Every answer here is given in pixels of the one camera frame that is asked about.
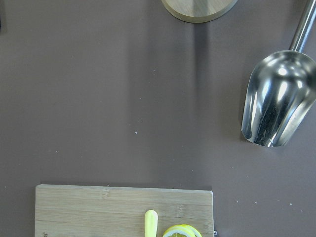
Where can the steel scoop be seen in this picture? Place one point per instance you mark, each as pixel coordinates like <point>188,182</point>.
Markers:
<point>281,90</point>

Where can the lemon slice behind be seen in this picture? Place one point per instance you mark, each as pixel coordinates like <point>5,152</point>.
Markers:
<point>191,229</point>

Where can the yellow plastic knife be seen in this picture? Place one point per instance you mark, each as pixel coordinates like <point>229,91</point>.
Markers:
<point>150,223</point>

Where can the wooden cup tree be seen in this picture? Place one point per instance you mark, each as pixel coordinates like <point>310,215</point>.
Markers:
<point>198,11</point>

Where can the bamboo cutting board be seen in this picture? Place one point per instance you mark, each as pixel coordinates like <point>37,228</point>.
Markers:
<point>95,211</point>

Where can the lemon slice near handle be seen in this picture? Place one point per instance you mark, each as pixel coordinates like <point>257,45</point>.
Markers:
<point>170,232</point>

